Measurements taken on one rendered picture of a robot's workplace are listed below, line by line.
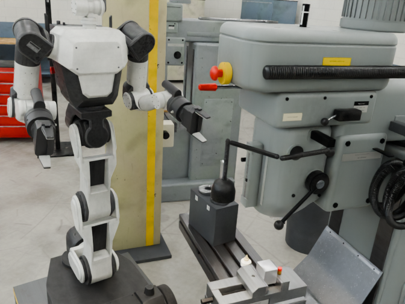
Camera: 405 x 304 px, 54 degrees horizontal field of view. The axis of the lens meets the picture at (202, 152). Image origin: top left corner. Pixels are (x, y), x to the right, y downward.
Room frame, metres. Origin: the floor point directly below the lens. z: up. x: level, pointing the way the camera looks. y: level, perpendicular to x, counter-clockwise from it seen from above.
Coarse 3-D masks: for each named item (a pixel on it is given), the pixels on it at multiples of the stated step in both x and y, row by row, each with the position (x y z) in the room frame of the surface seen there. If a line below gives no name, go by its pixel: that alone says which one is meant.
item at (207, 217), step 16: (192, 192) 1.66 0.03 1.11; (208, 192) 1.62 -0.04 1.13; (192, 208) 1.65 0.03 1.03; (208, 208) 1.54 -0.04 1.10; (224, 208) 1.52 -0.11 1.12; (192, 224) 1.64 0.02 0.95; (208, 224) 1.53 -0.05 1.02; (224, 224) 1.52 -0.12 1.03; (208, 240) 1.53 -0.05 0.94; (224, 240) 1.52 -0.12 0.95
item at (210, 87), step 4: (200, 84) 1.18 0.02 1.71; (204, 84) 1.18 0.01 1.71; (208, 84) 1.18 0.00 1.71; (212, 84) 1.19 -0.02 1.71; (216, 84) 1.20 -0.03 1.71; (200, 88) 1.17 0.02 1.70; (204, 88) 1.17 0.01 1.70; (208, 88) 1.18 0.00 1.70; (212, 88) 1.18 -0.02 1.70; (216, 88) 1.19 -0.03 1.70; (220, 88) 1.20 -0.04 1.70; (224, 88) 1.20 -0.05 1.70; (228, 88) 1.21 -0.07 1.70; (232, 88) 1.21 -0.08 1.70; (236, 88) 1.22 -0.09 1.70; (240, 88) 1.23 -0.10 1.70
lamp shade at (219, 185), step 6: (216, 180) 1.05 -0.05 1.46; (222, 180) 1.04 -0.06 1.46; (228, 180) 1.05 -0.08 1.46; (216, 186) 1.03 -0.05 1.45; (222, 186) 1.03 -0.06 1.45; (228, 186) 1.03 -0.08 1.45; (234, 186) 1.05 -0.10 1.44; (216, 192) 1.03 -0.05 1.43; (222, 192) 1.02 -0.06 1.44; (228, 192) 1.02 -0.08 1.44; (234, 192) 1.04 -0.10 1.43; (216, 198) 1.02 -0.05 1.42; (222, 198) 1.02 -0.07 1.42; (228, 198) 1.02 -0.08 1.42; (234, 198) 1.05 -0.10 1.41
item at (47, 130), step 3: (42, 126) 1.13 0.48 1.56; (45, 126) 1.13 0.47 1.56; (48, 126) 1.13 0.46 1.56; (51, 126) 1.15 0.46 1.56; (42, 129) 1.12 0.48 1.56; (45, 129) 1.12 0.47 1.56; (48, 129) 1.13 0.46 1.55; (51, 129) 1.13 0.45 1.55; (45, 132) 1.11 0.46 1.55; (48, 132) 1.11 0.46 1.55; (51, 132) 1.12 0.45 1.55; (45, 135) 1.10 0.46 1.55; (48, 135) 1.10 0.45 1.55; (51, 135) 1.10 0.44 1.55; (48, 138) 1.09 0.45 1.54; (51, 138) 1.09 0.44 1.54
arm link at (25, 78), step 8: (16, 64) 1.49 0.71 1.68; (16, 72) 1.49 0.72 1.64; (24, 72) 1.49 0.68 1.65; (32, 72) 1.50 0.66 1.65; (16, 80) 1.50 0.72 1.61; (24, 80) 1.49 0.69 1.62; (32, 80) 1.51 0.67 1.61; (16, 88) 1.50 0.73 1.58; (24, 88) 1.50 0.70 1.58; (32, 88) 1.52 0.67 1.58; (16, 96) 1.51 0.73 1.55; (24, 96) 1.51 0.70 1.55; (8, 104) 1.48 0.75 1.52; (8, 112) 1.48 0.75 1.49
